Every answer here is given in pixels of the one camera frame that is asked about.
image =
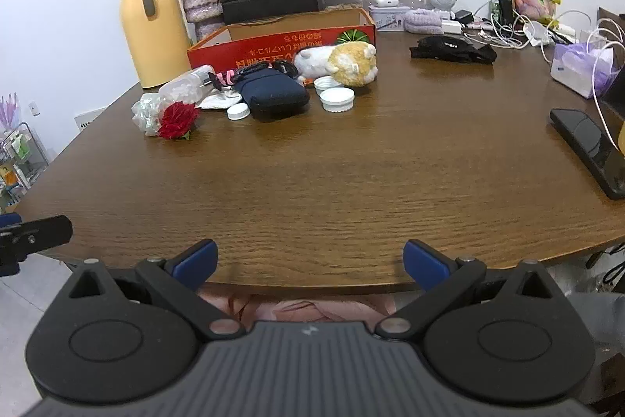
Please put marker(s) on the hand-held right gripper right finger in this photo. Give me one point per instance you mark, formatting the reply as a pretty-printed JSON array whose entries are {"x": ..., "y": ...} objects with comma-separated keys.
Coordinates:
[{"x": 425, "y": 263}]

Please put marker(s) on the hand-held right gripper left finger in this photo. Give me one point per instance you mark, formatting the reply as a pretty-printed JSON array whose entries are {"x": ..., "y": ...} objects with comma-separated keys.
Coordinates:
[{"x": 198, "y": 258}]

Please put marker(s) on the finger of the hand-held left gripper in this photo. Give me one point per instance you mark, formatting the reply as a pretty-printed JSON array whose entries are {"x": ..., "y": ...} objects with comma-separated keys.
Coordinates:
[{"x": 44, "y": 234}]

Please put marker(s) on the red artificial rose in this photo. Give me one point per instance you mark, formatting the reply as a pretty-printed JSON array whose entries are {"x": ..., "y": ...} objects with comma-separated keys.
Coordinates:
[{"x": 178, "y": 119}]

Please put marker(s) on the white cloth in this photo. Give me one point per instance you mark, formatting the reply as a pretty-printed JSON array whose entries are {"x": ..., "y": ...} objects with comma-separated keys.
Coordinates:
[{"x": 217, "y": 101}]

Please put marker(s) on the clear plastic bottle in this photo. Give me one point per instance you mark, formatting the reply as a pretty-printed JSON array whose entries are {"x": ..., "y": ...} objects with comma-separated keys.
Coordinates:
[{"x": 188, "y": 85}]

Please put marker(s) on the navy zip pouch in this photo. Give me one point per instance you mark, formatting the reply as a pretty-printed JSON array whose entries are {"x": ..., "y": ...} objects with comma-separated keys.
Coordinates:
[{"x": 273, "y": 94}]

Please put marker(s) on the white and yellow plush toy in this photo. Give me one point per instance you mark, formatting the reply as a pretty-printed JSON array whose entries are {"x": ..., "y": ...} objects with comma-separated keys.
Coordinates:
[{"x": 349, "y": 60}]

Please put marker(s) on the red cardboard box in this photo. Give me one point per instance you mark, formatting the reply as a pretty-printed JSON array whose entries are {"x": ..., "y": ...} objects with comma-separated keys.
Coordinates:
[{"x": 263, "y": 48}]

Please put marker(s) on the person's pink clothing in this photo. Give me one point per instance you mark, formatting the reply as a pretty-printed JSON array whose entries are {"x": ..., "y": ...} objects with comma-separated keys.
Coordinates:
[{"x": 293, "y": 309}]

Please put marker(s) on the purple dried flowers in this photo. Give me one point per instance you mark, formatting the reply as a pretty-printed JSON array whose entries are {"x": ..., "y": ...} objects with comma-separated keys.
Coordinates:
[{"x": 10, "y": 109}]

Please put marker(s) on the black smartphone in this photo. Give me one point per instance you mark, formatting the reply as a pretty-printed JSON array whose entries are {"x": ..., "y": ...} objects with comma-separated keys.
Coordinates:
[{"x": 586, "y": 148}]

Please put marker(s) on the small black object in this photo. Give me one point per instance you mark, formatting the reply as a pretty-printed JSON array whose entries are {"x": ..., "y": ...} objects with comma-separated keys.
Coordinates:
[{"x": 283, "y": 67}]

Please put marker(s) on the yellow thermos jug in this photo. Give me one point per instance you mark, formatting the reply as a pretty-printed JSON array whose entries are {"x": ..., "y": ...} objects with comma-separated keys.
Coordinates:
[{"x": 151, "y": 45}]

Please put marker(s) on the white charger plug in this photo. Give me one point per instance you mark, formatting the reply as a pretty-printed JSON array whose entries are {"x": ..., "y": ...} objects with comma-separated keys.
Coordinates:
[{"x": 451, "y": 26}]

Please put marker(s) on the purple knit cloth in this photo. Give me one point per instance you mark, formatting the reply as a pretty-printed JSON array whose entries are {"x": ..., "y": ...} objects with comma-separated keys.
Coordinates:
[{"x": 424, "y": 21}]

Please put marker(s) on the pale tin box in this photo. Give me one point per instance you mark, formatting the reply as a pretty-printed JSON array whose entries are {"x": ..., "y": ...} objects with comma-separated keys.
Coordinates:
[{"x": 385, "y": 19}]

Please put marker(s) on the purple tissue pack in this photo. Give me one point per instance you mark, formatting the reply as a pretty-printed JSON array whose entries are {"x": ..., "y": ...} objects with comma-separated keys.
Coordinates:
[{"x": 578, "y": 67}]

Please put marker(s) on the black power adapter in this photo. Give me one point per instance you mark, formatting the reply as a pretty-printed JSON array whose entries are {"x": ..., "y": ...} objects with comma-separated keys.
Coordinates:
[{"x": 463, "y": 16}]

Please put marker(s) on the white power adapter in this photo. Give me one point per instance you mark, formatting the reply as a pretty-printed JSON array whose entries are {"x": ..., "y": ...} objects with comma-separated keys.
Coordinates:
[{"x": 537, "y": 32}]

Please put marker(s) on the white earbuds case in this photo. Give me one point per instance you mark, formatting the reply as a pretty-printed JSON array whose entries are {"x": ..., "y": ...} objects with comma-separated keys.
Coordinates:
[{"x": 385, "y": 1}]

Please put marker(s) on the black upright device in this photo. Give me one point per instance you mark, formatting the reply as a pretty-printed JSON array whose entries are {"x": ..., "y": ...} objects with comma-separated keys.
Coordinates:
[{"x": 505, "y": 6}]

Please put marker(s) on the brown paper bag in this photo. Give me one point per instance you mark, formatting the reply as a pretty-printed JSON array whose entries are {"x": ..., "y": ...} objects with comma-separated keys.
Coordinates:
[{"x": 610, "y": 19}]

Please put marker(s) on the white wall vent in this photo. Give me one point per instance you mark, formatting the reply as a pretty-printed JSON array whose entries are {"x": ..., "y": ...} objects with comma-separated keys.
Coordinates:
[{"x": 89, "y": 120}]

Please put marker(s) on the white wall outlet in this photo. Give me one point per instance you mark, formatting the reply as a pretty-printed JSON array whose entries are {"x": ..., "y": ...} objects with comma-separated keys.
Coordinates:
[{"x": 33, "y": 108}]

